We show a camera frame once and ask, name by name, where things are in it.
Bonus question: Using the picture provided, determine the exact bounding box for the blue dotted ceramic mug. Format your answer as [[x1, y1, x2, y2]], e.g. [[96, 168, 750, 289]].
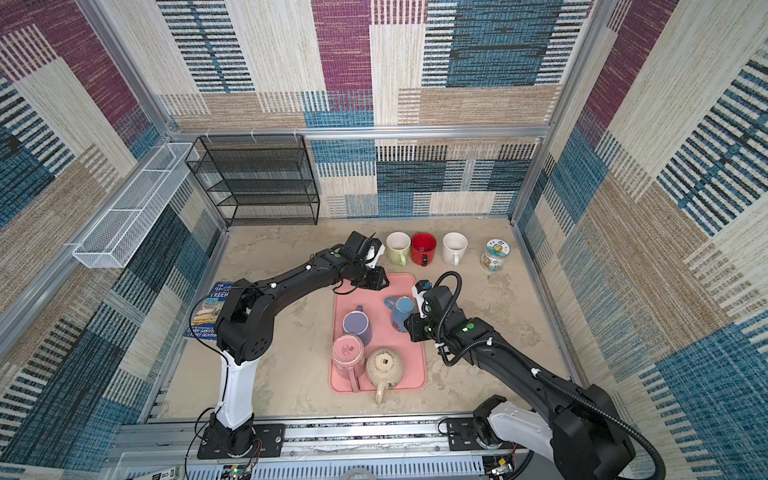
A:
[[384, 296, 415, 333]]

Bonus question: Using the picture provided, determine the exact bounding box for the light green ceramic mug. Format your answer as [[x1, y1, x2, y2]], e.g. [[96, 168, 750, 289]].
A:
[[385, 231, 411, 266]]

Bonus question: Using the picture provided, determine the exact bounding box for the purple ceramic mug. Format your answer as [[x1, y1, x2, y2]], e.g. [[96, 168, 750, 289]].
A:
[[342, 305, 373, 346]]

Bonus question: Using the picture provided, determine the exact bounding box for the red ceramic mug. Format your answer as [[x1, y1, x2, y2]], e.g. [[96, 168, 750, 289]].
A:
[[410, 232, 437, 267]]

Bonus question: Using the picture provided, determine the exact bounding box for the white ceramic mug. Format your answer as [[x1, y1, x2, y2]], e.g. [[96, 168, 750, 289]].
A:
[[442, 232, 468, 266]]

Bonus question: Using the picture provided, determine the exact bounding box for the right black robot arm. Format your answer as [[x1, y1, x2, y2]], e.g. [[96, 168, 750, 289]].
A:
[[405, 280, 636, 479]]

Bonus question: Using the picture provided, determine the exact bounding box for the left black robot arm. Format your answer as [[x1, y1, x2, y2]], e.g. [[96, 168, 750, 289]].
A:
[[205, 231, 389, 457]]

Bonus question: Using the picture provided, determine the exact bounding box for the pink ghost pattern mug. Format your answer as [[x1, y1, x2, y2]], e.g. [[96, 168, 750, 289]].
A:
[[332, 334, 366, 392]]

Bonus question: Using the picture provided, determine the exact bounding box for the pink plastic tray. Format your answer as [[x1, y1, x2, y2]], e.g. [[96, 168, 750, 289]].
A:
[[332, 273, 426, 390]]

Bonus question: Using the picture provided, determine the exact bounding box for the green lidded yogurt cup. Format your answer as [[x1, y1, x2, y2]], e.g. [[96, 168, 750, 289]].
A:
[[480, 239, 511, 272]]

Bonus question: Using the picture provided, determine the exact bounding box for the blue treehouse paperback book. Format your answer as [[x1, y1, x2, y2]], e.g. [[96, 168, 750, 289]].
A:
[[184, 282, 233, 341]]

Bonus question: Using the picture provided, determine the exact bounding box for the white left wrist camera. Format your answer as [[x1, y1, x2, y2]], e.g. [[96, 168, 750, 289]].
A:
[[364, 238, 386, 269]]

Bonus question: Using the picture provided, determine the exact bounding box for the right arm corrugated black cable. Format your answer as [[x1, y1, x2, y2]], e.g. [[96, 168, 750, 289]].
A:
[[433, 271, 667, 480]]

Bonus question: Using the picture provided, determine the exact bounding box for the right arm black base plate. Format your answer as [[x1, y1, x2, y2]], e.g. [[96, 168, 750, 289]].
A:
[[437, 417, 500, 451]]

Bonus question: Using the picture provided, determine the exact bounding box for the black wire mesh shelf rack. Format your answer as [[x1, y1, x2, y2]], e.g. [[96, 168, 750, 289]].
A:
[[185, 134, 320, 227]]

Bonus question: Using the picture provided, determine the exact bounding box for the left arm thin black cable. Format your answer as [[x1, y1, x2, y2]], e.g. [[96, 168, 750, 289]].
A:
[[183, 293, 232, 475]]

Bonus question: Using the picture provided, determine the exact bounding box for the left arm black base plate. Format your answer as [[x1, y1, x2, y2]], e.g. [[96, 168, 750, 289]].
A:
[[196, 423, 285, 460]]

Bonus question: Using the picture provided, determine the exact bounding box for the white wire mesh basket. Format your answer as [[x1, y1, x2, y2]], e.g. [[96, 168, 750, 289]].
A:
[[72, 142, 192, 269]]

